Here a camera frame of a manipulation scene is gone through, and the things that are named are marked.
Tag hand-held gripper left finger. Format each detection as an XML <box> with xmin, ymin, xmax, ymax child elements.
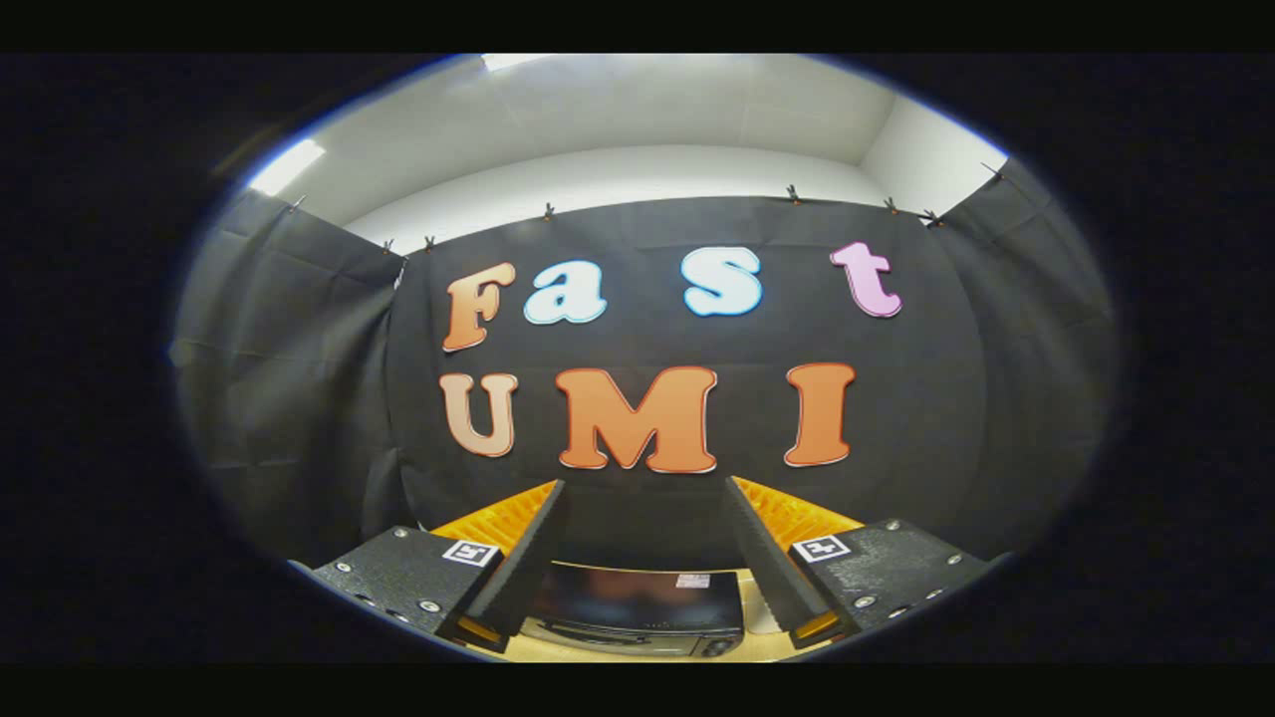
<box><xmin>289</xmin><ymin>478</ymin><xmax>569</xmax><ymax>653</ymax></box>

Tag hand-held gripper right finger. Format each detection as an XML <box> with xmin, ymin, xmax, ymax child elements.
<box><xmin>722</xmin><ymin>474</ymin><xmax>1012</xmax><ymax>648</ymax></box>

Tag black toaster oven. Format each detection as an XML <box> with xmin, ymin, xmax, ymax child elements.
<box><xmin>518</xmin><ymin>563</ymin><xmax>746</xmax><ymax>658</ymax></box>

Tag white slot toaster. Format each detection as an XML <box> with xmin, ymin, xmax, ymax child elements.
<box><xmin>745</xmin><ymin>574</ymin><xmax>790</xmax><ymax>635</ymax></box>

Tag row of small cloth clips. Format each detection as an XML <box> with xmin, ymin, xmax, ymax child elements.
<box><xmin>289</xmin><ymin>162</ymin><xmax>1005</xmax><ymax>252</ymax></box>

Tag short ceiling light panel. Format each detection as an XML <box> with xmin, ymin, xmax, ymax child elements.
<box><xmin>249</xmin><ymin>139</ymin><xmax>327</xmax><ymax>196</ymax></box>

